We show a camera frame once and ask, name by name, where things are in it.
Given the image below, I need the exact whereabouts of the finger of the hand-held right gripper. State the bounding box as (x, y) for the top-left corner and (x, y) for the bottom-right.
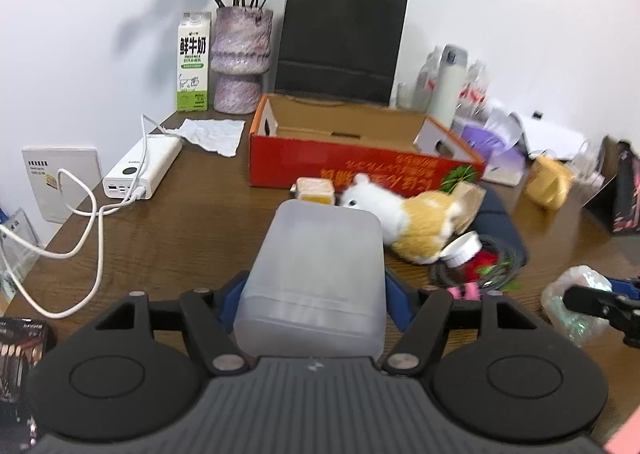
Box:
(562, 285), (640, 350)
(605, 276), (640, 296)

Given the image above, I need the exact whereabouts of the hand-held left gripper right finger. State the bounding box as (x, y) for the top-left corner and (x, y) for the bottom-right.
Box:
(382, 270), (524, 377)

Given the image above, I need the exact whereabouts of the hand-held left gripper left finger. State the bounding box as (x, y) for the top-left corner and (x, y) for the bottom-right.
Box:
(119, 271), (258, 377)

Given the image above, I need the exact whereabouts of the iridescent wrap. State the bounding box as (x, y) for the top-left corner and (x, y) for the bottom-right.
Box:
(541, 265), (613, 347)

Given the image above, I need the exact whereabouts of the white and orange plush toy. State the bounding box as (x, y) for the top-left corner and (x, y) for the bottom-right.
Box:
(340, 173), (468, 265)

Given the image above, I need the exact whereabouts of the white bottle cap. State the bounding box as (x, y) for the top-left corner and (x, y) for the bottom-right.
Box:
(440, 230), (483, 267)

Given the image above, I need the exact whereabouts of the translucent plastic box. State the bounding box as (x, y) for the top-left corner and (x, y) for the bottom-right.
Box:
(234, 199), (388, 359)

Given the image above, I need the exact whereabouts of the navy blue case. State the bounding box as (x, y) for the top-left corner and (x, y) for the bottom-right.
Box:
(450, 191), (530, 270)

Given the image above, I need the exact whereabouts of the red cardboard box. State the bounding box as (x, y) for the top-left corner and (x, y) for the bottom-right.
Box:
(249, 94), (487, 197)

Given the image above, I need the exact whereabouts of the wooden desktop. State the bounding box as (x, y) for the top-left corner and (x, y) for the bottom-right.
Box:
(0, 111), (640, 454)

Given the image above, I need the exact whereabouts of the white desktop device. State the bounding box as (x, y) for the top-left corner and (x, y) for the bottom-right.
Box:
(515, 111), (588, 160)

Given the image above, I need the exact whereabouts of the black floral paper bag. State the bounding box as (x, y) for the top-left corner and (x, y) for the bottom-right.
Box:
(582, 134), (640, 237)

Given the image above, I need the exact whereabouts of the red artificial rose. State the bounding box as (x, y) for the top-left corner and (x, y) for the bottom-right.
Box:
(462, 254), (521, 292)

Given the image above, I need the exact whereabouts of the brown paper packet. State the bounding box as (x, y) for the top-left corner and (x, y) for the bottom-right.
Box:
(452, 181), (486, 235)

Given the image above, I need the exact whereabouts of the yellow mug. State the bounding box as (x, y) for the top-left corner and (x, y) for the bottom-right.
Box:
(522, 154), (576, 210)

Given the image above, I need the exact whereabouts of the yellow snack packet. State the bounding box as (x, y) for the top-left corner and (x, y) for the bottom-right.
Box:
(292, 177), (336, 207)

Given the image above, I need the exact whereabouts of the white power bank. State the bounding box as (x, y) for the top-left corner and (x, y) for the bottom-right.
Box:
(102, 134), (184, 200)

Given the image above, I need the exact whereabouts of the crumpled white tissue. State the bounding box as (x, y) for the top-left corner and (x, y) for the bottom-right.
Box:
(172, 118), (247, 157)

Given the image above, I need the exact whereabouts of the purple tissue pack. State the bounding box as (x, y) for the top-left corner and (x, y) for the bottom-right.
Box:
(459, 109), (528, 187)

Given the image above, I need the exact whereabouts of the clear drinking glass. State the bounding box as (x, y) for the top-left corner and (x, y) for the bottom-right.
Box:
(395, 81), (416, 110)

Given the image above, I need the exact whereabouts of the black printed box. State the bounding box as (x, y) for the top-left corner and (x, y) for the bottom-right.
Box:
(0, 316), (60, 452)

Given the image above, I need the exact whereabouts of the white thermos bottle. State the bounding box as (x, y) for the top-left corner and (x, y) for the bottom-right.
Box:
(429, 44), (470, 127)

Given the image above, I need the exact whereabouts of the clear acrylic stand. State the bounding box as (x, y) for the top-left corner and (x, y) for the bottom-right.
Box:
(0, 206), (41, 300)

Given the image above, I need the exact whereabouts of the clear water bottle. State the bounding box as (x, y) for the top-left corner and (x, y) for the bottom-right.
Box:
(457, 59), (489, 120)
(412, 46), (443, 112)

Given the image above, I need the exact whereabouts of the white and green milk carton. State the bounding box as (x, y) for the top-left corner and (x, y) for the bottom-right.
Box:
(176, 11), (213, 112)

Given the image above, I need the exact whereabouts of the purple textured vase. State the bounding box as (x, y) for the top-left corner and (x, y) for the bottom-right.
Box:
(210, 6), (274, 115)

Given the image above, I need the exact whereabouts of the coiled dark braided cable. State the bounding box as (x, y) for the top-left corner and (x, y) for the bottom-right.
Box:
(430, 234), (527, 292)

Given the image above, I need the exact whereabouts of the white charging cable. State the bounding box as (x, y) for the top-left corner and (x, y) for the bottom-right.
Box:
(127, 114), (176, 200)
(0, 168), (151, 320)

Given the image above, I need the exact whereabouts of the white wall box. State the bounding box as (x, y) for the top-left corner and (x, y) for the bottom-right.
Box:
(21, 146), (103, 225)

